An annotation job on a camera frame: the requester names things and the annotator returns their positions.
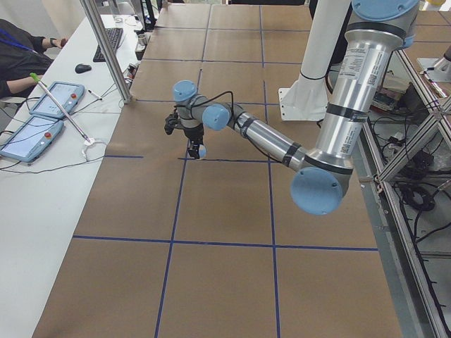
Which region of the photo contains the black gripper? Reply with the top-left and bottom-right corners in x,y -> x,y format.
184,125 -> 204,158

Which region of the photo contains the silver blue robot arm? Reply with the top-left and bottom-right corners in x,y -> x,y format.
165,1 -> 419,215

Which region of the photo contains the black marker pen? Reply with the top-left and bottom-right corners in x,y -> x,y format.
87,89 -> 103,101

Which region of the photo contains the metal cup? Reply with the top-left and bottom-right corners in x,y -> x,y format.
137,34 -> 147,49

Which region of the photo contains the upper blue teach pendant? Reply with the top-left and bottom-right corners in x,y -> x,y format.
30,82 -> 85,120

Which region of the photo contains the blue teach pendant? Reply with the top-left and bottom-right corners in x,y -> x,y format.
1,115 -> 64,163
30,82 -> 85,120

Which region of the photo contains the black keyboard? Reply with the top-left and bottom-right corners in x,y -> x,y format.
92,27 -> 124,63

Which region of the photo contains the black computer mouse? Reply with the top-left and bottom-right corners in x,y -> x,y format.
75,63 -> 92,74

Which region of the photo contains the lower blue teach pendant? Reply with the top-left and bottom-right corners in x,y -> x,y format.
1,115 -> 64,163

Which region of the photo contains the long rod with green tip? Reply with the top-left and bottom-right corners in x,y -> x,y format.
30,73 -> 92,146

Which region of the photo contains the seated person in black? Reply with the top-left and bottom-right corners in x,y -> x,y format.
1,19 -> 68,98

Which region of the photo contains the stack of books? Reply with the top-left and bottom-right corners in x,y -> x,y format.
371,71 -> 410,111

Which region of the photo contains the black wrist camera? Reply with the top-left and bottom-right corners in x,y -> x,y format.
164,111 -> 183,135

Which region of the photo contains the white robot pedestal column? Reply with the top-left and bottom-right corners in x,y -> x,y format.
278,0 -> 350,121

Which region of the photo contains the aluminium frame post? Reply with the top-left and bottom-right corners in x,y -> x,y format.
80,0 -> 132,104

